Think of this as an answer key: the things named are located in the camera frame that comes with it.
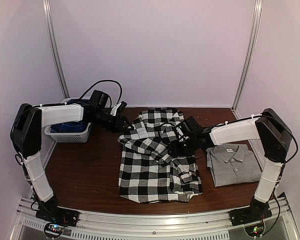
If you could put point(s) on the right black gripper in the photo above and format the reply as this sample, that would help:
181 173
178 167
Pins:
176 150

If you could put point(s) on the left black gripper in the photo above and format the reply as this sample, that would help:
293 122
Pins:
119 127

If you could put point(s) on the black white plaid shirt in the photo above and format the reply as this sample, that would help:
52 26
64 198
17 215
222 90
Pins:
148 174

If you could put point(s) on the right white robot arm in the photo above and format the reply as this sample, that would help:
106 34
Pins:
267 127

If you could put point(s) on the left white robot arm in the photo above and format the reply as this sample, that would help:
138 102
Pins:
26 137

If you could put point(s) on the blue plaid shirt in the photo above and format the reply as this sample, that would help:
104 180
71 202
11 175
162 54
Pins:
70 127

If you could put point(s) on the white plastic basket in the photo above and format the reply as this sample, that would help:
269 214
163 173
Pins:
67 136

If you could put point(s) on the folded grey shirt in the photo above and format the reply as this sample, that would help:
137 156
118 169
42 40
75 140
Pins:
232 164

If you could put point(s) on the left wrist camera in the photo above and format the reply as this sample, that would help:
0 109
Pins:
99 99

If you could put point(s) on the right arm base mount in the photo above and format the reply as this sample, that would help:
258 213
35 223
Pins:
249 214

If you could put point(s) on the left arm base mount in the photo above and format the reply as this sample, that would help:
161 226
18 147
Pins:
65 217

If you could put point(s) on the front aluminium rail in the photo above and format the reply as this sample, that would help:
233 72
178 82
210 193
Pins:
211 225

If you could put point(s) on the right aluminium frame post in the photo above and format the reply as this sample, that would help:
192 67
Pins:
254 30

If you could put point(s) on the aluminium frame post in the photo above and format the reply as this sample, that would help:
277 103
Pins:
254 30
54 47

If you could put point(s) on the left aluminium frame post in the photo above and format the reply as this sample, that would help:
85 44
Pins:
54 47

